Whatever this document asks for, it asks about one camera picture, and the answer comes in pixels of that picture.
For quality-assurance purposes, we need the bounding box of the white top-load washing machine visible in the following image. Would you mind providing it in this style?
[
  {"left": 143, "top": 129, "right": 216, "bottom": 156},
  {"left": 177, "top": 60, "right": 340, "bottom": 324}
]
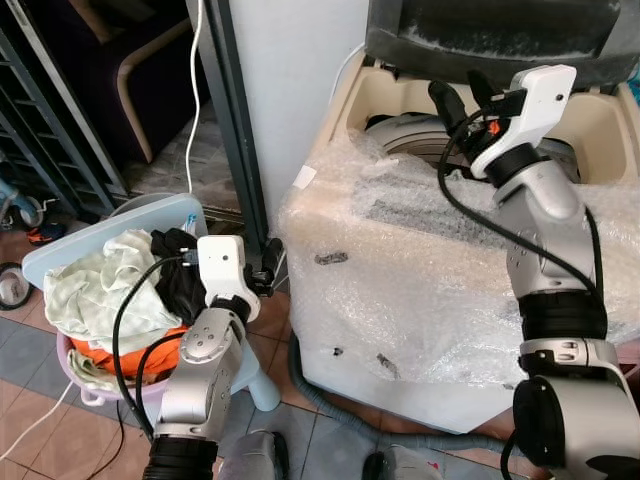
[{"left": 278, "top": 52, "right": 640, "bottom": 438}]

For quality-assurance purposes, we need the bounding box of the steel washer drum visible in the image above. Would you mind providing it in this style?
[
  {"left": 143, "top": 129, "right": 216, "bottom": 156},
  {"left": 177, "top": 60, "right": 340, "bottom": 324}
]
[{"left": 365, "top": 112, "right": 581, "bottom": 186}]

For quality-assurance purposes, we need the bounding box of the black garment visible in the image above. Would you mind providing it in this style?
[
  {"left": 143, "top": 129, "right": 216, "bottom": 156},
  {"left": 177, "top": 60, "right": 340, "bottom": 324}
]
[{"left": 150, "top": 228, "right": 209, "bottom": 323}]

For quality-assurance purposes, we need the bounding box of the clear bubble wrap sheet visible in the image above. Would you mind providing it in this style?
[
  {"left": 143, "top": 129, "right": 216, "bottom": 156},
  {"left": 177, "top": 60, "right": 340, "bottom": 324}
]
[{"left": 278, "top": 130, "right": 640, "bottom": 386}]

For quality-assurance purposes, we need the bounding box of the orange garment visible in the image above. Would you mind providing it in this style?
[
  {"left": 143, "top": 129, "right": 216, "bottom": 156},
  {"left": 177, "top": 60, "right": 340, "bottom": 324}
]
[{"left": 62, "top": 325, "right": 193, "bottom": 383}]

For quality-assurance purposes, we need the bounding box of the pale green white cloth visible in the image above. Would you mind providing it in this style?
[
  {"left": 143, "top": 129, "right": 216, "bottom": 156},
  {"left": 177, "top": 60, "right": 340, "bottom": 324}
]
[{"left": 45, "top": 230, "right": 186, "bottom": 353}]

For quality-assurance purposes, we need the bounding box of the grey left robot leg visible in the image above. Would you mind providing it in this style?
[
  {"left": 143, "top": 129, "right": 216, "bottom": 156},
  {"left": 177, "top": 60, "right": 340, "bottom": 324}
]
[{"left": 218, "top": 430, "right": 293, "bottom": 480}]

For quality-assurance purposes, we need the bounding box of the grey robot leg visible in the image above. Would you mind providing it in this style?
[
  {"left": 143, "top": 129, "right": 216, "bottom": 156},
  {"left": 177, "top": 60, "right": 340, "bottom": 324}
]
[
  {"left": 362, "top": 445, "right": 446, "bottom": 480},
  {"left": 218, "top": 430, "right": 293, "bottom": 480}
]

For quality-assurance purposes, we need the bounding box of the pink plastic laundry basin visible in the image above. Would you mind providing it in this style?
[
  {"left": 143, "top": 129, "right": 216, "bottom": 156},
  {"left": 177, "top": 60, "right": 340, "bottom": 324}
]
[{"left": 55, "top": 330, "right": 253, "bottom": 406}]

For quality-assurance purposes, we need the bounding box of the purple armchair with beige trim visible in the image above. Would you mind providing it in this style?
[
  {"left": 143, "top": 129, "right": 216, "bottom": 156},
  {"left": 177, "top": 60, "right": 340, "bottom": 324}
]
[{"left": 20, "top": 0, "right": 196, "bottom": 166}]

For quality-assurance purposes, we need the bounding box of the grey right robot leg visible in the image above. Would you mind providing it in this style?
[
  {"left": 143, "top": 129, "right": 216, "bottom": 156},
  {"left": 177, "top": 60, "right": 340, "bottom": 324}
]
[{"left": 362, "top": 445, "right": 446, "bottom": 480}]

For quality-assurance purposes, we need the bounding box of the blue toy tricycle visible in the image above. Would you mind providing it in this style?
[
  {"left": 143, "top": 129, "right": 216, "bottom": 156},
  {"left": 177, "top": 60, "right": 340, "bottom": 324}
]
[{"left": 0, "top": 150, "right": 66, "bottom": 311}]

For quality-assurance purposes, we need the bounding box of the grey metal folding gate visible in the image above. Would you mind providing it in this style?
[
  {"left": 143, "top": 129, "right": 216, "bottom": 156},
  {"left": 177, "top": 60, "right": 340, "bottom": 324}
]
[{"left": 0, "top": 20, "right": 126, "bottom": 216}]

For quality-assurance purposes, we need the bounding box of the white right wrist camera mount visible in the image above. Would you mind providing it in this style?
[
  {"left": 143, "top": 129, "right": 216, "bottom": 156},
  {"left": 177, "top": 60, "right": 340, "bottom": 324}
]
[{"left": 470, "top": 65, "right": 579, "bottom": 181}]

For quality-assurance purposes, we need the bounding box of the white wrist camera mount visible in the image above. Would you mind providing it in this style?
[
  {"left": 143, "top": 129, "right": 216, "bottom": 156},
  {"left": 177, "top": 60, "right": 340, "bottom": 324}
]
[
  {"left": 470, "top": 65, "right": 579, "bottom": 181},
  {"left": 196, "top": 235, "right": 263, "bottom": 323}
]

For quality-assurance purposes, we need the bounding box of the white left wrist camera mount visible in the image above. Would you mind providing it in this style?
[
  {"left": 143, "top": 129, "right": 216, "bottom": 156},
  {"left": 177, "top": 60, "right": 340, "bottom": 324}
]
[{"left": 196, "top": 235, "right": 263, "bottom": 323}]

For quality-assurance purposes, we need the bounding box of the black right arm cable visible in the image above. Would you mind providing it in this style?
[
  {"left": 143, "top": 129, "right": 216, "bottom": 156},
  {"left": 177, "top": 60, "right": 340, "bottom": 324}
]
[{"left": 437, "top": 105, "right": 604, "bottom": 306}]

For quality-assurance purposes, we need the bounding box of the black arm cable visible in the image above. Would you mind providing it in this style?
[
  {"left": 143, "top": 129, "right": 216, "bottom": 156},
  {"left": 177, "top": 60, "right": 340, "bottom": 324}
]
[
  {"left": 437, "top": 105, "right": 604, "bottom": 306},
  {"left": 112, "top": 253, "right": 198, "bottom": 441}
]

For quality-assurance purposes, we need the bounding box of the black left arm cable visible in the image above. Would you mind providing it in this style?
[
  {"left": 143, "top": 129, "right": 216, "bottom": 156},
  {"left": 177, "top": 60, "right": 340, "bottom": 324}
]
[{"left": 112, "top": 253, "right": 198, "bottom": 441}]

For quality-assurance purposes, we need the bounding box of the dark grey metal post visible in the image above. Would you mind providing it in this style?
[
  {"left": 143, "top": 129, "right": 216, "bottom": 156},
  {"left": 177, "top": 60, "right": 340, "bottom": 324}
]
[{"left": 185, "top": 0, "right": 273, "bottom": 256}]

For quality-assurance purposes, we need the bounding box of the white hanging cable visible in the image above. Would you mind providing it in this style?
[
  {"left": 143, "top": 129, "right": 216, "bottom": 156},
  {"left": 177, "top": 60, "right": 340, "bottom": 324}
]
[{"left": 185, "top": 0, "right": 208, "bottom": 198}]

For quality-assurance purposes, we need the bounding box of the white floor cable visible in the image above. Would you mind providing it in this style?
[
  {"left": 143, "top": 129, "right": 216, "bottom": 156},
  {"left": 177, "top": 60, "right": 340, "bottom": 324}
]
[{"left": 0, "top": 378, "right": 79, "bottom": 463}]

